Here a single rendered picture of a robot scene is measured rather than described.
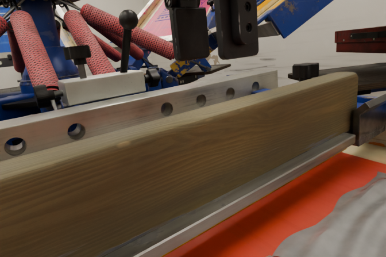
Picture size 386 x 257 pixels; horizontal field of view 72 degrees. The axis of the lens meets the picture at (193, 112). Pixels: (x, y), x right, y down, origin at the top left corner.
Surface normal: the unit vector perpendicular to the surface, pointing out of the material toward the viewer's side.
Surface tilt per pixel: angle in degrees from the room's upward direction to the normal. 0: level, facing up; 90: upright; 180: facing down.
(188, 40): 90
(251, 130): 90
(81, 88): 90
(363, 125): 90
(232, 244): 0
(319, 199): 0
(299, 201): 0
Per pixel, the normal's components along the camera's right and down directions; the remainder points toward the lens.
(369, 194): 0.15, -0.75
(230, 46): 0.57, 0.14
